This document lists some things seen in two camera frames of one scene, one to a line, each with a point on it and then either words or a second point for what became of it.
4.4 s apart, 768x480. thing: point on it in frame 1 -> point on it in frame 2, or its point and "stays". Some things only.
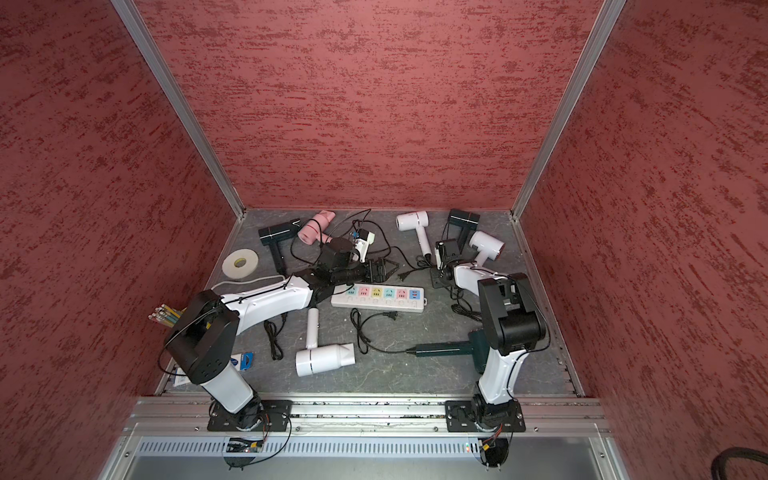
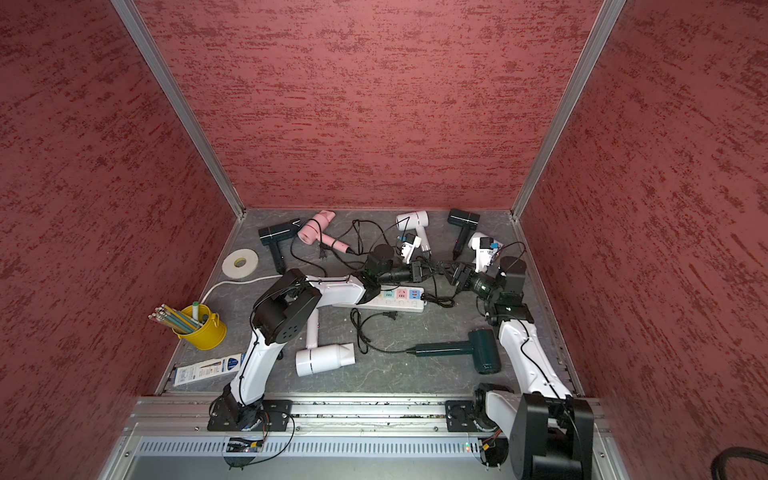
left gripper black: x=381 y=274 -> x=416 y=272
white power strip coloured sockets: x=397 y=298 stays
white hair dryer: x=486 y=246 stays
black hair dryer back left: x=273 y=233 stays
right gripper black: x=436 y=278 -> x=459 y=271
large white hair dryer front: x=316 y=358 stays
